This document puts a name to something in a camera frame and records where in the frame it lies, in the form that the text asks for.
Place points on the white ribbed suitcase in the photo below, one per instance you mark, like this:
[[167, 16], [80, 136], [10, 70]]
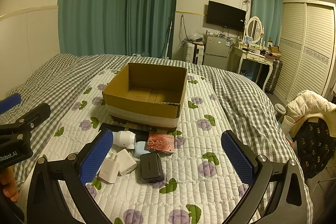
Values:
[[193, 53]]

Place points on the white square charger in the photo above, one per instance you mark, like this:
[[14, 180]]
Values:
[[126, 162]]

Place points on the brown cardboard box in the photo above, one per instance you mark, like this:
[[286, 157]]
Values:
[[148, 94]]

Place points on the white plug adapter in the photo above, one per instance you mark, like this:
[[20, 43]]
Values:
[[109, 169]]

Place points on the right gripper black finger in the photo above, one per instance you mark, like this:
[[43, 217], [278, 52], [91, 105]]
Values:
[[33, 118]]

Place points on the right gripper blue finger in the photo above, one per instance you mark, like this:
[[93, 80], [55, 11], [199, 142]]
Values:
[[10, 102]]

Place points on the black rectangular case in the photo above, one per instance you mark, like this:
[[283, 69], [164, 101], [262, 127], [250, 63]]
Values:
[[151, 167]]

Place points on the white floral quilted mat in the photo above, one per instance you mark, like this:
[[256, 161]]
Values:
[[199, 185]]

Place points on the black wall television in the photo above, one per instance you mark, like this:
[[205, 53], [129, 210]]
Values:
[[225, 16]]

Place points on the paper cup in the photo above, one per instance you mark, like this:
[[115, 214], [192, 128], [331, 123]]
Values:
[[287, 124]]

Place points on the white louvered wardrobe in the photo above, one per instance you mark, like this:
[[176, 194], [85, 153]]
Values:
[[307, 45]]

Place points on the white puffer jacket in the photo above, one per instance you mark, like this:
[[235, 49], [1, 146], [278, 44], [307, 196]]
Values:
[[308, 105]]

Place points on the light blue earbuds case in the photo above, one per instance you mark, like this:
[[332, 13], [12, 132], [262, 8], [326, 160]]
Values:
[[140, 149]]

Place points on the dark checkered suitcase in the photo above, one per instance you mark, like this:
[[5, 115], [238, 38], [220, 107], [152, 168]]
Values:
[[274, 76]]

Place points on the teal right curtain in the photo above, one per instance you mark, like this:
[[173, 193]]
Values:
[[270, 14]]

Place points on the black remote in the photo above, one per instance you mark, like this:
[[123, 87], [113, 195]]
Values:
[[140, 135]]

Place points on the teal window curtain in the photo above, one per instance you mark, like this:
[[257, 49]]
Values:
[[120, 27]]

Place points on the silver mini fridge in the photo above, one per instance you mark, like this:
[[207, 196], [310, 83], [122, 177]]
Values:
[[217, 51]]

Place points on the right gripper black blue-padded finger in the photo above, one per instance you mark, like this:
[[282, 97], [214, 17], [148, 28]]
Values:
[[287, 203], [46, 203]]

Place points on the white oval vanity mirror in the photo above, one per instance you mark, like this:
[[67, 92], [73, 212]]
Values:
[[254, 30]]

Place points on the grey checkered bedspread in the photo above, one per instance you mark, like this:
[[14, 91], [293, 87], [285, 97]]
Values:
[[60, 82]]

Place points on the white mop handle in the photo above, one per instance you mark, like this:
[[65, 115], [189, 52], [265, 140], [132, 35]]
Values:
[[167, 54]]

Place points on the white dressing table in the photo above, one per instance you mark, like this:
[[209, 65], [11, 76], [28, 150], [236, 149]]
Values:
[[237, 57]]

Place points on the blue laundry basket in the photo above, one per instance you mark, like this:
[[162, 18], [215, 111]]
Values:
[[247, 74]]

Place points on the black patterned garment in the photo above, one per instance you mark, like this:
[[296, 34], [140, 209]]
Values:
[[315, 147]]

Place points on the white cylindrical device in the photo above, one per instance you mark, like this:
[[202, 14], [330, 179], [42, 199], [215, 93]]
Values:
[[124, 139]]

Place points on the person's left hand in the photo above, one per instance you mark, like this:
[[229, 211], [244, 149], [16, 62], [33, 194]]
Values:
[[8, 182]]

